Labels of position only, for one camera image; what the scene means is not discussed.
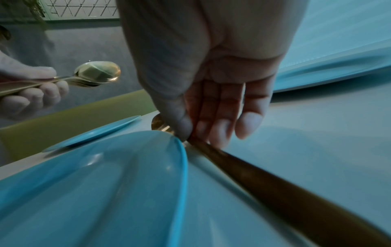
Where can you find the person's right hand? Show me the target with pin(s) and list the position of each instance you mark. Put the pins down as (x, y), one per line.
(213, 36)

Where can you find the person's left hand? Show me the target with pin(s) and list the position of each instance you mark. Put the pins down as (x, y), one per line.
(27, 96)

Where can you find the blue plate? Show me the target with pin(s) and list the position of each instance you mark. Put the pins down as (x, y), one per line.
(336, 72)
(91, 193)
(97, 132)

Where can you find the green upholstered bench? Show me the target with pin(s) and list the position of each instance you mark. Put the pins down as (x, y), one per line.
(61, 120)

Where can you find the green leafy plant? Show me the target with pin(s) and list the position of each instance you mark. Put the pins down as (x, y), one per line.
(35, 9)

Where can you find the pale window blind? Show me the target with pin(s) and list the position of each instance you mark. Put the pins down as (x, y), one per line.
(351, 24)

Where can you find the white table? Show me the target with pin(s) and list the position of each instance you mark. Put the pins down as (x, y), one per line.
(320, 132)

